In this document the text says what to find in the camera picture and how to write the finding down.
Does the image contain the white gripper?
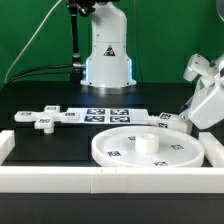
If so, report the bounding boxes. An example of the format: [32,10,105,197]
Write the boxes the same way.
[179,54,224,129]

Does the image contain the white round table top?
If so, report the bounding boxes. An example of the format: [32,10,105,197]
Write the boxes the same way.
[91,126,204,168]

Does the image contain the white marker sheet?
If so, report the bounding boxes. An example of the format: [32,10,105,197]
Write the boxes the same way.
[62,108,149,124]

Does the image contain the white cross-shaped table base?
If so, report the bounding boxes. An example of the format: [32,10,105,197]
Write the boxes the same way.
[14,105,80,134]

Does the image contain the white right fence rail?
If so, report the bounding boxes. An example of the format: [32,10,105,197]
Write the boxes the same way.
[199,132,224,168]

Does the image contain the white fence rail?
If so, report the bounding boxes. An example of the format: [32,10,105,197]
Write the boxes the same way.
[0,130,15,166]
[0,166,224,194]
[199,132,224,168]

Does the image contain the grey cable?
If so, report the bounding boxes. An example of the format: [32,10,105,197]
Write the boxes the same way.
[3,0,64,85]

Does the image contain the white left fence rail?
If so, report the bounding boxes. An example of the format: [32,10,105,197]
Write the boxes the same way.
[0,130,15,166]

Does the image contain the black cable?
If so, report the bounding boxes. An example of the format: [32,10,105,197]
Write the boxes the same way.
[4,64,75,88]

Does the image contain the white front fence rail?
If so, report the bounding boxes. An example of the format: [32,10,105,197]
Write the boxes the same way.
[0,166,224,194]

